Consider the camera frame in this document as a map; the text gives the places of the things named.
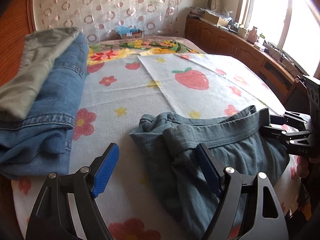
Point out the person's right hand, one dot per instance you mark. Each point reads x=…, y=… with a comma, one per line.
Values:
x=303, y=168

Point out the brown slatted wooden panel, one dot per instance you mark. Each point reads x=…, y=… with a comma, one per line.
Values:
x=15, y=30

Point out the white jar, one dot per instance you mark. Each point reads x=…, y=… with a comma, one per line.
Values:
x=242, y=32

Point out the open cardboard box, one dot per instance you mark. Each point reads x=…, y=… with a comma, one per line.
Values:
x=212, y=18

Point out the folded blue jeans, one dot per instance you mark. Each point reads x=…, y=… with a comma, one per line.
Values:
x=50, y=92

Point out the white jug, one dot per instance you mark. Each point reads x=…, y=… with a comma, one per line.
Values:
x=253, y=33

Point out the window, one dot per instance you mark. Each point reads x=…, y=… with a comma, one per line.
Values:
x=300, y=30

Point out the black device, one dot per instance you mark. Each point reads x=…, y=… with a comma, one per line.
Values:
x=271, y=48

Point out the pink floral blanket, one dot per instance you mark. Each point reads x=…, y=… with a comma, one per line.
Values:
x=112, y=53

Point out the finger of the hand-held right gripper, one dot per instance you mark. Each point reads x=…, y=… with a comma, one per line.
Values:
x=290, y=118
x=277, y=132

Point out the blue plastic bag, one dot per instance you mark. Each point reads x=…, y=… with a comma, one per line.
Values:
x=127, y=29

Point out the small cardboard box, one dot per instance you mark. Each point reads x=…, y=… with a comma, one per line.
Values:
x=132, y=35

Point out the teal pants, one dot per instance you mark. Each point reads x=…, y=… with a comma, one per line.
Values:
x=175, y=160

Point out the white strawberry print blanket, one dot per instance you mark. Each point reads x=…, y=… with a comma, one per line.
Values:
x=150, y=85

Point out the folded grey-green cloth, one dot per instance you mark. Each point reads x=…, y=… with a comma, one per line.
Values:
x=30, y=75

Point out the long wooden cabinet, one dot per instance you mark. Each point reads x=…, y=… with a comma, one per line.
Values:
x=225, y=40

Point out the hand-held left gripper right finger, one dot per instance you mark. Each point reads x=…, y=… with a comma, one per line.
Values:
x=208, y=170

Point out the circle pattern sheer curtain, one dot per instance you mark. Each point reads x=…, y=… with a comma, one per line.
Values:
x=100, y=5

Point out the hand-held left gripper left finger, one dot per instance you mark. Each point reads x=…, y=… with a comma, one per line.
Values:
x=106, y=170

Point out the person's dark clothing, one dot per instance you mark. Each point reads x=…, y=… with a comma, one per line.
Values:
x=307, y=205

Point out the stack of papers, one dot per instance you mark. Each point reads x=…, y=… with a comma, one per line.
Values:
x=196, y=12

